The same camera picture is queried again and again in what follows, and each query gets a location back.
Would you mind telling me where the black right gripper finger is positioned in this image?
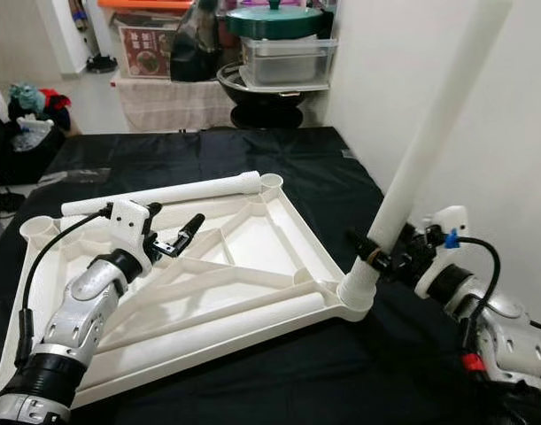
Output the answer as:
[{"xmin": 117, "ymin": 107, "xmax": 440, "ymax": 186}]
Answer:
[{"xmin": 344, "ymin": 228, "xmax": 402, "ymax": 274}]

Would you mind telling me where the white plastic table top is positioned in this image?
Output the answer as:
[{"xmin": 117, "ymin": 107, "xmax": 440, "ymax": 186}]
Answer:
[{"xmin": 0, "ymin": 173, "xmax": 382, "ymax": 408}]

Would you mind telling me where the white plastic table leg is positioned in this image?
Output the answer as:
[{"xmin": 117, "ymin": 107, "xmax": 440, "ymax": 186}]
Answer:
[
  {"xmin": 106, "ymin": 292, "xmax": 326, "ymax": 377},
  {"xmin": 60, "ymin": 171, "xmax": 262, "ymax": 218},
  {"xmin": 59, "ymin": 202, "xmax": 258, "ymax": 240},
  {"xmin": 341, "ymin": 0, "xmax": 514, "ymax": 306}
]

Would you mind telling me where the clear plastic wrap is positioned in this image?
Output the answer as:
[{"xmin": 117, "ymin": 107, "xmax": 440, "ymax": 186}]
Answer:
[{"xmin": 37, "ymin": 168, "xmax": 107, "ymax": 187}]

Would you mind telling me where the black plastic sheet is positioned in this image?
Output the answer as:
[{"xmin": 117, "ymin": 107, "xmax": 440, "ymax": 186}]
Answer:
[{"xmin": 0, "ymin": 127, "xmax": 541, "ymax": 425}]

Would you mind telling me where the beige cloth covered table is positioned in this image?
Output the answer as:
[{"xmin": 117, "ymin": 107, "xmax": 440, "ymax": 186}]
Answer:
[{"xmin": 112, "ymin": 75, "xmax": 234, "ymax": 134}]

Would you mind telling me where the black router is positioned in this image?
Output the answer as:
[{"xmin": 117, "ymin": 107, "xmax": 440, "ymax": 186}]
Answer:
[{"xmin": 0, "ymin": 182, "xmax": 25, "ymax": 213}]

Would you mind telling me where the black suitcase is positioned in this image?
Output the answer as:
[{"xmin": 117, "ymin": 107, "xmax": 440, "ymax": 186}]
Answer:
[{"xmin": 0, "ymin": 106, "xmax": 72, "ymax": 187}]

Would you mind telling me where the white plastic bag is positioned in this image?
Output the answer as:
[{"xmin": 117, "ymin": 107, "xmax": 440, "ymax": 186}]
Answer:
[{"xmin": 15, "ymin": 115, "xmax": 54, "ymax": 153}]

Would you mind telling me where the black wok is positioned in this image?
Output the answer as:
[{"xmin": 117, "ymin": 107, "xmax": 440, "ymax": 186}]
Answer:
[{"xmin": 217, "ymin": 64, "xmax": 333, "ymax": 109}]

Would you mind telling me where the black mop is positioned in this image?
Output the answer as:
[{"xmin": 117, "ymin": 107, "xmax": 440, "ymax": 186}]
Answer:
[{"xmin": 71, "ymin": 0, "xmax": 120, "ymax": 76}]

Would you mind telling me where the red printed cardboard box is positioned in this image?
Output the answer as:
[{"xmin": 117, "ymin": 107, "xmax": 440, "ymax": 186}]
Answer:
[{"xmin": 120, "ymin": 19, "xmax": 182, "ymax": 81}]

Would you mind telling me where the clear plastic container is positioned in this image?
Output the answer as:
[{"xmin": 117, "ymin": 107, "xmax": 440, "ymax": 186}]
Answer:
[{"xmin": 239, "ymin": 37, "xmax": 337, "ymax": 89}]

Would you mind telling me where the orange plastic lid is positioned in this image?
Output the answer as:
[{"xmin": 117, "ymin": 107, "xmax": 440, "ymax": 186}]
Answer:
[{"xmin": 97, "ymin": 0, "xmax": 196, "ymax": 14}]

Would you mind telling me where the green lidded pot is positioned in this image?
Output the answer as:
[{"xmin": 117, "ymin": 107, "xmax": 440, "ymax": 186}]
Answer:
[{"xmin": 226, "ymin": 0, "xmax": 324, "ymax": 41}]

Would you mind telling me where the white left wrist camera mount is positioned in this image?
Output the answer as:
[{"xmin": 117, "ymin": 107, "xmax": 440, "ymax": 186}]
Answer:
[{"xmin": 106, "ymin": 199, "xmax": 158, "ymax": 265}]

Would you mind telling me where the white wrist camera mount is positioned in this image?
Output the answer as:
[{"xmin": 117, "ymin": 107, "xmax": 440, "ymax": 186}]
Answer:
[
  {"xmin": 106, "ymin": 199, "xmax": 158, "ymax": 265},
  {"xmin": 412, "ymin": 205, "xmax": 475, "ymax": 300}
]

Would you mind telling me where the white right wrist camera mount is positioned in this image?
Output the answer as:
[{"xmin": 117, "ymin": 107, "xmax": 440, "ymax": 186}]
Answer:
[{"xmin": 412, "ymin": 205, "xmax": 475, "ymax": 300}]

